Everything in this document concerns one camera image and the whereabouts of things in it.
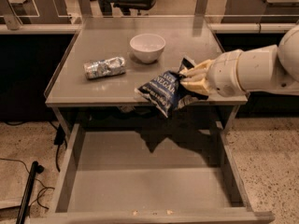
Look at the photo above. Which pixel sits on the silver crumpled snack bag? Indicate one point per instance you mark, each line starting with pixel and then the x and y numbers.
pixel 105 68

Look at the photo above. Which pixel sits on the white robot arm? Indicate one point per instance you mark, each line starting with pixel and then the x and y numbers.
pixel 273 69

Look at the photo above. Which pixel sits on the black pole on floor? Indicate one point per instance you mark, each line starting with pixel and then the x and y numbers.
pixel 35 169

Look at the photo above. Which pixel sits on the blue kettle chip bag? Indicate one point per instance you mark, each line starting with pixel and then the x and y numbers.
pixel 166 93

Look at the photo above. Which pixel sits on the grey background desk right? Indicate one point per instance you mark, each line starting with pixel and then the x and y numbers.
pixel 261 11

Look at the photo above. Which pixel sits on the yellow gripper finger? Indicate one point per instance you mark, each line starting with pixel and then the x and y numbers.
pixel 201 87
pixel 199 71

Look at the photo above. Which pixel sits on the grey background desk left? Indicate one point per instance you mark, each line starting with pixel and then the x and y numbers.
pixel 37 11

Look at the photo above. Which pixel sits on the white ceramic bowl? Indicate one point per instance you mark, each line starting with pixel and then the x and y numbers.
pixel 147 48

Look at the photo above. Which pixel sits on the open grey top drawer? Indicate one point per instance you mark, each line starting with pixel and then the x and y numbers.
pixel 113 177

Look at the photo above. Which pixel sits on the grey background desk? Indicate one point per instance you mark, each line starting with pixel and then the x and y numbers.
pixel 37 11
pixel 261 11

